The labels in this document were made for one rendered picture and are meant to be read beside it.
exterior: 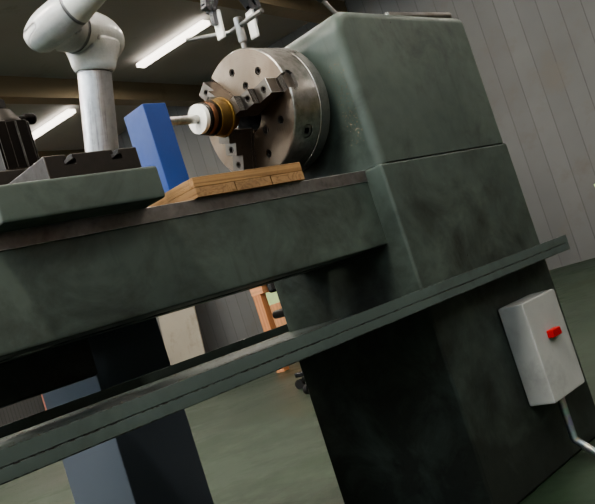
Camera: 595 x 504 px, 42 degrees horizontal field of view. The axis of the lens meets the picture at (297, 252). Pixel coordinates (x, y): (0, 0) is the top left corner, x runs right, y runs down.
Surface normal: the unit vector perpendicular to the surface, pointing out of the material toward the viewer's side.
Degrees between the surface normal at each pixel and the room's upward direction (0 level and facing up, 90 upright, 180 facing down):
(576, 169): 90
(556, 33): 90
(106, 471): 90
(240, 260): 90
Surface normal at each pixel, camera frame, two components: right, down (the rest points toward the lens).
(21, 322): 0.66, -0.26
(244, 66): -0.68, 0.18
